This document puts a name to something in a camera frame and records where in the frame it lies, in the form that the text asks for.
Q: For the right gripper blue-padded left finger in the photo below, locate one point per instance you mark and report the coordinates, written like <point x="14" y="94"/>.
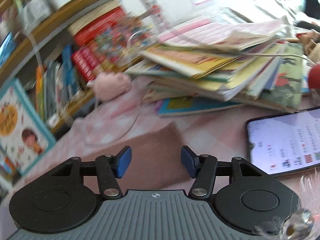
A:
<point x="109" y="168"/>

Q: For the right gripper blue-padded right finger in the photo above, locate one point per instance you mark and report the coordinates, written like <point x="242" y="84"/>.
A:
<point x="202" y="168"/>

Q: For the pink and purple sweater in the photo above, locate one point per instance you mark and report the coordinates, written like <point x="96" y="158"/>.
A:
<point x="156" y="163"/>

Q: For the pink checkered tablecloth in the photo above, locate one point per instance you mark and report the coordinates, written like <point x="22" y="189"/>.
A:
<point x="144" y="120"/>

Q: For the smartphone with lit screen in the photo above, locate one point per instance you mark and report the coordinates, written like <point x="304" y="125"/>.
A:
<point x="284" y="144"/>

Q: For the pink plush pouch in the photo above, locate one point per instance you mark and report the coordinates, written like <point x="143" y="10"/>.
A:
<point x="108" y="86"/>

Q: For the teal children's sound book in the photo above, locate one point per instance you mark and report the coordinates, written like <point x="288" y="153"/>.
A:
<point x="25" y="138"/>

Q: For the row of leaning books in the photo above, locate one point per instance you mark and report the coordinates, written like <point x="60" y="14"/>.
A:
<point x="56" y="85"/>

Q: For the stack of children's books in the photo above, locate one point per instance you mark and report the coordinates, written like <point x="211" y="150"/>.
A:
<point x="249" y="63"/>

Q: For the red thick books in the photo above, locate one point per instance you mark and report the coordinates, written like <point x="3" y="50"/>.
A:
<point x="87" y="59"/>

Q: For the colourful paper star jar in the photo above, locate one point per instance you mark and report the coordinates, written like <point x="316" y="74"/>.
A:
<point x="124" y="39"/>

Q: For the wooden white bookshelf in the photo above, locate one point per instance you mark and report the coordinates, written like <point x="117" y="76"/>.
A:
<point x="47" y="35"/>

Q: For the red round ball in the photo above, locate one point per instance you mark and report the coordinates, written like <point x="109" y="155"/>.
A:
<point x="314" y="77"/>

